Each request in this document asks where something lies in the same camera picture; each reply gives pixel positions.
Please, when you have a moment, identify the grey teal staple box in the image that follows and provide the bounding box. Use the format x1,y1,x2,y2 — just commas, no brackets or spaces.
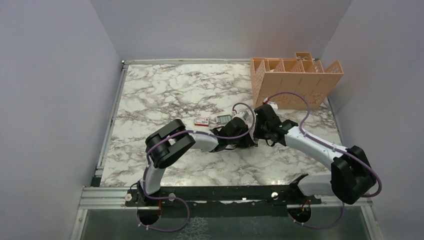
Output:
215,114,232,124

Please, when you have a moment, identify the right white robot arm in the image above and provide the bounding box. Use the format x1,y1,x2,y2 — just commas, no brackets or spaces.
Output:
253,104,377,205

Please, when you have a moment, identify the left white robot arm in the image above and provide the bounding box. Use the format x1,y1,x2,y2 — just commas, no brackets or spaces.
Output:
138,117,255,206

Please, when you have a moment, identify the red white staple box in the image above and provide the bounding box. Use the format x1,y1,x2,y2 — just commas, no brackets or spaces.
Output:
194,117,210,127

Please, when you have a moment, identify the orange desk organizer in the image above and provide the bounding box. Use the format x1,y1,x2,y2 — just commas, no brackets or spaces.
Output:
250,52,344,110

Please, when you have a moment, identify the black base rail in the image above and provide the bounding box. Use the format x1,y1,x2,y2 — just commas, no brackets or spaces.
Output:
125,185,321,218

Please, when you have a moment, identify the aluminium table frame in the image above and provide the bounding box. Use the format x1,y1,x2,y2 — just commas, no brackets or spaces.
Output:
72,59,380,240

